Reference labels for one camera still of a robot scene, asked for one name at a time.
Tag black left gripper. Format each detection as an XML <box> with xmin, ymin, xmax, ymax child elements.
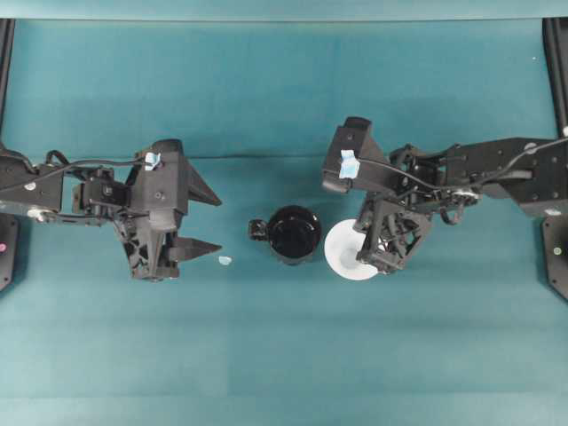
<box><xmin>113</xmin><ymin>158</ymin><xmax>222</xmax><ymax>281</ymax></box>

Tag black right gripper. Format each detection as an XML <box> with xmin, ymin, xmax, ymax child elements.
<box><xmin>353</xmin><ymin>175</ymin><xmax>431</xmax><ymax>275</ymax></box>

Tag white paper cup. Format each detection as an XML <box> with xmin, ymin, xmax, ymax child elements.
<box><xmin>324</xmin><ymin>218</ymin><xmax>378</xmax><ymax>280</ymax></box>

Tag black cup holder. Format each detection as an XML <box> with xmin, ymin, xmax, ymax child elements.
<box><xmin>248</xmin><ymin>205</ymin><xmax>322</xmax><ymax>265</ymax></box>

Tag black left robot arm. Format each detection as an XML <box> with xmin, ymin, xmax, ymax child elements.
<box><xmin>1</xmin><ymin>138</ymin><xmax>222</xmax><ymax>287</ymax></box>

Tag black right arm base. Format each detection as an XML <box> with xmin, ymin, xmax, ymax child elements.
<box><xmin>540</xmin><ymin>216</ymin><xmax>568</xmax><ymax>301</ymax></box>

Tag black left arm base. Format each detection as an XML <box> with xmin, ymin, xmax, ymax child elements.
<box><xmin>1</xmin><ymin>214</ymin><xmax>30</xmax><ymax>296</ymax></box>

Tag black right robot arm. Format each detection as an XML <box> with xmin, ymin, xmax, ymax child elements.
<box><xmin>353</xmin><ymin>138</ymin><xmax>567</xmax><ymax>275</ymax></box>

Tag light blue tape scrap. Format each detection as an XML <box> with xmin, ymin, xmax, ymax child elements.
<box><xmin>218</xmin><ymin>256</ymin><xmax>233</xmax><ymax>266</ymax></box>

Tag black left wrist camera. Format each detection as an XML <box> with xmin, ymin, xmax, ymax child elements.
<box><xmin>126</xmin><ymin>138</ymin><xmax>189</xmax><ymax>215</ymax></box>

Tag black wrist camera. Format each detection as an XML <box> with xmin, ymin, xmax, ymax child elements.
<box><xmin>126</xmin><ymin>138</ymin><xmax>189</xmax><ymax>215</ymax></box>
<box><xmin>322</xmin><ymin>117</ymin><xmax>394</xmax><ymax>193</ymax></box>

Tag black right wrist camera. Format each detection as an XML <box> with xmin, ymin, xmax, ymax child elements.
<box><xmin>322</xmin><ymin>117</ymin><xmax>394</xmax><ymax>193</ymax></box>

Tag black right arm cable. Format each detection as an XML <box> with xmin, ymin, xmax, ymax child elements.
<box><xmin>354</xmin><ymin>138</ymin><xmax>568</xmax><ymax>199</ymax></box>

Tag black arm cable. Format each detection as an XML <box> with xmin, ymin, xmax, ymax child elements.
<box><xmin>354</xmin><ymin>138</ymin><xmax>568</xmax><ymax>199</ymax></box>
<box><xmin>43</xmin><ymin>149</ymin><xmax>150</xmax><ymax>175</ymax></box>

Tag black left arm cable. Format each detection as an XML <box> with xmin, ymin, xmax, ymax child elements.
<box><xmin>43</xmin><ymin>149</ymin><xmax>150</xmax><ymax>175</ymax></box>

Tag black left frame rail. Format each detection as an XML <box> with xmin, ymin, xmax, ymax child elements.
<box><xmin>0</xmin><ymin>19</ymin><xmax>16</xmax><ymax>123</ymax></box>

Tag black frame rail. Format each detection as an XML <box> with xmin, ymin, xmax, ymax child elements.
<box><xmin>542</xmin><ymin>17</ymin><xmax>567</xmax><ymax>137</ymax></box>
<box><xmin>0</xmin><ymin>19</ymin><xmax>16</xmax><ymax>123</ymax></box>

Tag black right frame rail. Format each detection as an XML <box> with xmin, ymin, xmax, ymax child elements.
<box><xmin>542</xmin><ymin>17</ymin><xmax>567</xmax><ymax>137</ymax></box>

